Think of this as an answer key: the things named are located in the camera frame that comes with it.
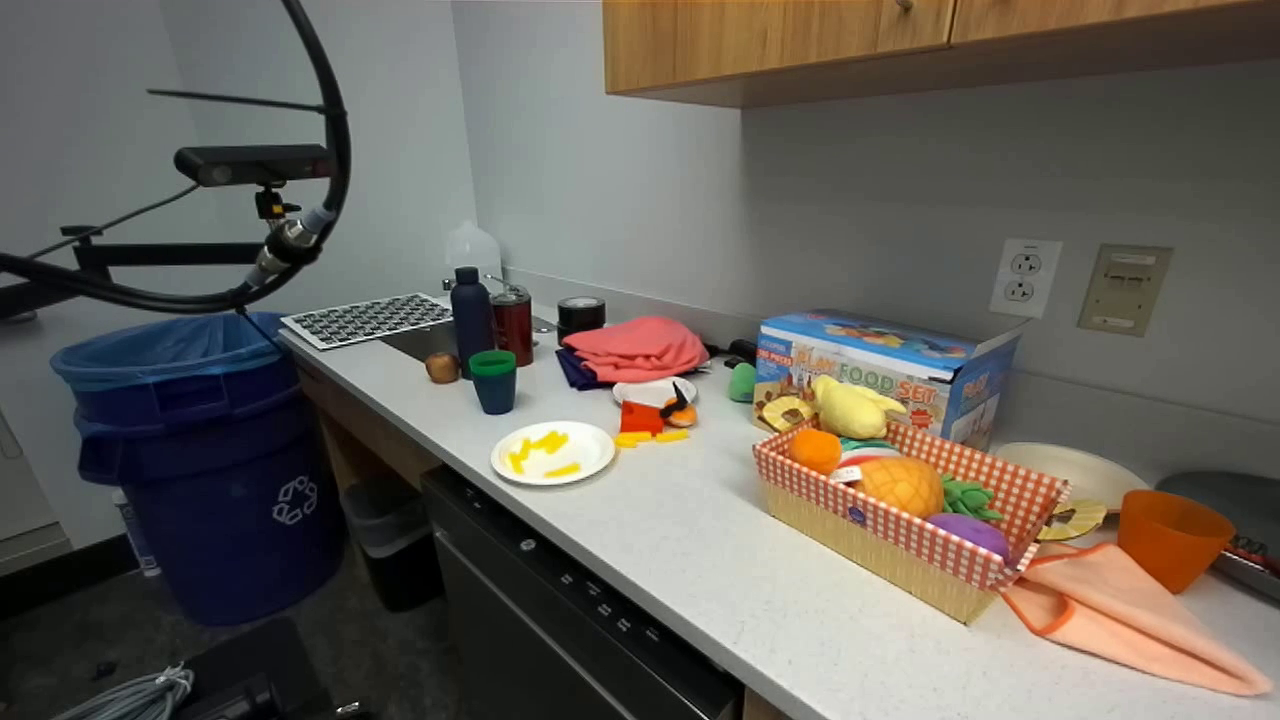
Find wooden cabinet door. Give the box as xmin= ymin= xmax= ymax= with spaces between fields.
xmin=949 ymin=0 xmax=1280 ymax=46
xmin=602 ymin=0 xmax=960 ymax=97

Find coral red cloth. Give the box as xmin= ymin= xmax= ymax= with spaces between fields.
xmin=555 ymin=311 xmax=712 ymax=389

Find orange toy fry holder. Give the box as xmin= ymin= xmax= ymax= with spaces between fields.
xmin=612 ymin=398 xmax=698 ymax=450

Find toy with orange ball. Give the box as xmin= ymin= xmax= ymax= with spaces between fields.
xmin=661 ymin=378 xmax=705 ymax=430

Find dark blue cloth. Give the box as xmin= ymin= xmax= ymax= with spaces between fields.
xmin=553 ymin=346 xmax=612 ymax=394

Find black cylindrical jar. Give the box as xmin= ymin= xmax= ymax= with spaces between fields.
xmin=555 ymin=293 xmax=609 ymax=344

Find black stapler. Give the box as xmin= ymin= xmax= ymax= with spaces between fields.
xmin=705 ymin=334 xmax=761 ymax=370

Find white plate with fries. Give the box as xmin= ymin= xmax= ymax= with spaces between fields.
xmin=488 ymin=415 xmax=620 ymax=490

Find dark red jar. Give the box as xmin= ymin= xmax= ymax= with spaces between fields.
xmin=488 ymin=281 xmax=537 ymax=369

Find green plastic cup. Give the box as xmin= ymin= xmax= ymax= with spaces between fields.
xmin=464 ymin=346 xmax=521 ymax=383

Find dark blue plastic cup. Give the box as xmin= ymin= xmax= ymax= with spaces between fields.
xmin=472 ymin=370 xmax=521 ymax=419

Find dark blue bottle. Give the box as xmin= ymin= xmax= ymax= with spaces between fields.
xmin=449 ymin=263 xmax=498 ymax=370

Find small orange toy fruit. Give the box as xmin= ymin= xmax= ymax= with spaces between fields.
xmin=785 ymin=423 xmax=850 ymax=477

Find translucent white bottle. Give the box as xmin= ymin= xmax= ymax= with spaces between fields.
xmin=446 ymin=217 xmax=513 ymax=293

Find white red toy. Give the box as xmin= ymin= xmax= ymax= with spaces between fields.
xmin=830 ymin=442 xmax=902 ymax=487

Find black dishwasher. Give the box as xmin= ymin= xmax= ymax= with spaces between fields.
xmin=419 ymin=463 xmax=744 ymax=720

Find white grid drying rack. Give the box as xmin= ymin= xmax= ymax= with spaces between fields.
xmin=278 ymin=289 xmax=458 ymax=354

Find blue toy food box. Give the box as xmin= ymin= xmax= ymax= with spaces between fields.
xmin=754 ymin=307 xmax=1026 ymax=450

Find large orange toy fruit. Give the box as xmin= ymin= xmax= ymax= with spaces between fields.
xmin=858 ymin=457 xmax=949 ymax=521

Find small black trash bin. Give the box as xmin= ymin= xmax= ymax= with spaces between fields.
xmin=341 ymin=470 xmax=449 ymax=615

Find red checkered cardboard basket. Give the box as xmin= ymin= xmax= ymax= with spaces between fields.
xmin=747 ymin=419 xmax=1072 ymax=626

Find green toy vegetable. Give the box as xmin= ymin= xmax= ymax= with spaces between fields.
xmin=942 ymin=477 xmax=999 ymax=529

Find purple toy grapes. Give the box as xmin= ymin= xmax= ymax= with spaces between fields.
xmin=933 ymin=510 xmax=1011 ymax=559

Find cream white bowl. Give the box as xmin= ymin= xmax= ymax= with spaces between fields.
xmin=990 ymin=438 xmax=1154 ymax=517

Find yellow toy fruit slice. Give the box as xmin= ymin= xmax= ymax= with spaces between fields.
xmin=1038 ymin=496 xmax=1111 ymax=547

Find blue recycling bin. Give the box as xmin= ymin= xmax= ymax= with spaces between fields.
xmin=48 ymin=307 xmax=352 ymax=632

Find orange cloth napkin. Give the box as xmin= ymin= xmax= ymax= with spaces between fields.
xmin=998 ymin=534 xmax=1276 ymax=701

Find dark grey pan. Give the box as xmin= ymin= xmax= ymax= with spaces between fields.
xmin=1158 ymin=468 xmax=1280 ymax=613

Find wooden wall cabinet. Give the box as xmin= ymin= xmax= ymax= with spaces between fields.
xmin=602 ymin=0 xmax=1280 ymax=112

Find white wall outlet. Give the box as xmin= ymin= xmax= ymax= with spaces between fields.
xmin=990 ymin=236 xmax=1067 ymax=323

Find beige switch plate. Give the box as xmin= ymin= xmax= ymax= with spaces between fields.
xmin=1072 ymin=240 xmax=1176 ymax=339

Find black camera stand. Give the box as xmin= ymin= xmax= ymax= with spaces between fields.
xmin=0 ymin=184 xmax=305 ymax=323

